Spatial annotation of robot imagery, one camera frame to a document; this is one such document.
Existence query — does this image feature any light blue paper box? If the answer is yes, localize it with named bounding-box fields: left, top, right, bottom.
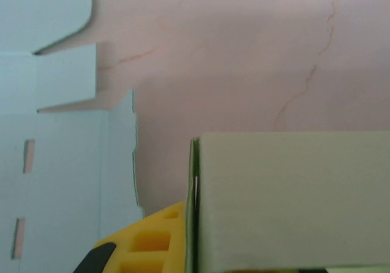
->
left=0, top=0, right=144, bottom=273

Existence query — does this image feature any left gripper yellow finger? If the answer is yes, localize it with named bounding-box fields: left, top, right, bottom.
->
left=73, top=201, right=187, bottom=273

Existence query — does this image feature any light green paper box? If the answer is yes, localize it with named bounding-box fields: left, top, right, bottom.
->
left=185, top=131, right=390, bottom=273

